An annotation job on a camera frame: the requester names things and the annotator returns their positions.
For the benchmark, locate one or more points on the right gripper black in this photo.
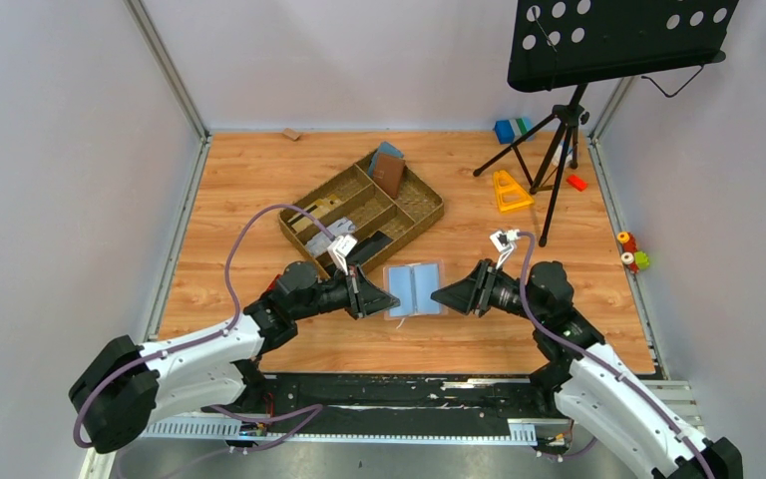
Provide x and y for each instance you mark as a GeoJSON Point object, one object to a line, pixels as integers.
{"type": "Point", "coordinates": [472, 292]}

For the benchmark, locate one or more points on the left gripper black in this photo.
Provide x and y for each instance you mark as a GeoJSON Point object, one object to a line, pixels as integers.
{"type": "Point", "coordinates": [364, 296]}

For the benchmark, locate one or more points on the pink card holder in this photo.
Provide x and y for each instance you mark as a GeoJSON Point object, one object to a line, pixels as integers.
{"type": "Point", "coordinates": [413, 284]}

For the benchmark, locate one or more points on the black card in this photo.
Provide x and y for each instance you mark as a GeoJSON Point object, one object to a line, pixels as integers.
{"type": "Point", "coordinates": [369, 247]}

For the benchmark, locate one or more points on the white patterned card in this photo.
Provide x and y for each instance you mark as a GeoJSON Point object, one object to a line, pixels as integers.
{"type": "Point", "coordinates": [318, 244]}

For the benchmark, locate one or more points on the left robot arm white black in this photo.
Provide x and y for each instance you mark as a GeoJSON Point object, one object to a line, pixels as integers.
{"type": "Point", "coordinates": [128, 387]}

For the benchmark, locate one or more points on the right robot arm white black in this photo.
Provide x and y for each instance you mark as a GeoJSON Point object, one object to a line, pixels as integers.
{"type": "Point", "coordinates": [585, 380]}

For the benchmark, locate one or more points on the gold card in tray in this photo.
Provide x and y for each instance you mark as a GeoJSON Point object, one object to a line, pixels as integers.
{"type": "Point", "coordinates": [317, 209]}

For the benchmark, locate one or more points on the woven olive divided tray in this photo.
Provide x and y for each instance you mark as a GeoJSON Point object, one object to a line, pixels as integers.
{"type": "Point", "coordinates": [403, 219]}

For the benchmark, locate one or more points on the yellow triangular toy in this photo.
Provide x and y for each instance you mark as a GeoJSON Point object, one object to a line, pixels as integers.
{"type": "Point", "coordinates": [509, 194]}

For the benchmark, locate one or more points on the brown leather wallet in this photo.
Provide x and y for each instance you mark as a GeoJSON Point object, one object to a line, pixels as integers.
{"type": "Point", "coordinates": [388, 174]}

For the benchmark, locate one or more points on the small red block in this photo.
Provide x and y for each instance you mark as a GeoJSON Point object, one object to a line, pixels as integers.
{"type": "Point", "coordinates": [577, 183]}

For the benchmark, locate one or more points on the blue green block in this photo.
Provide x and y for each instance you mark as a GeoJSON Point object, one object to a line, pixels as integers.
{"type": "Point", "coordinates": [507, 131]}

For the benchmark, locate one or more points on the orange red toy piece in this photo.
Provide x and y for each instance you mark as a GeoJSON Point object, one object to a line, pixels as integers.
{"type": "Point", "coordinates": [627, 242]}

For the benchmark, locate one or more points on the green red toy piece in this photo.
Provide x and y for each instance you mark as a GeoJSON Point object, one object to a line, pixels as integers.
{"type": "Point", "coordinates": [635, 261]}

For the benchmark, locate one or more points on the small cardboard piece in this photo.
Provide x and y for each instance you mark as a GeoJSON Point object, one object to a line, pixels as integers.
{"type": "Point", "coordinates": [291, 134]}

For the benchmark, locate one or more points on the black music stand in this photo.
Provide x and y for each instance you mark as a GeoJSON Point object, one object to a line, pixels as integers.
{"type": "Point", "coordinates": [559, 44]}

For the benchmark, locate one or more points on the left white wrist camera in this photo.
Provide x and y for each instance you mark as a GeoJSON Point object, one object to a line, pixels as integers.
{"type": "Point", "coordinates": [339, 249]}

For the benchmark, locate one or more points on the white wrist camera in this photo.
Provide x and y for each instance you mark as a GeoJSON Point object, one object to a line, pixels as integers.
{"type": "Point", "coordinates": [505, 242]}
{"type": "Point", "coordinates": [339, 249]}

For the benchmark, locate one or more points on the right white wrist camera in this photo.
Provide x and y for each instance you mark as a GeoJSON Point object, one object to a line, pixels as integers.
{"type": "Point", "coordinates": [505, 242]}

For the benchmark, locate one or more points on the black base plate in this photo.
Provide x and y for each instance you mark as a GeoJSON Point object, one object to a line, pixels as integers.
{"type": "Point", "coordinates": [403, 405]}

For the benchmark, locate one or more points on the aluminium frame rail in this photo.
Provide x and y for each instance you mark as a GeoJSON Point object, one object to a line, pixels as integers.
{"type": "Point", "coordinates": [209, 424]}

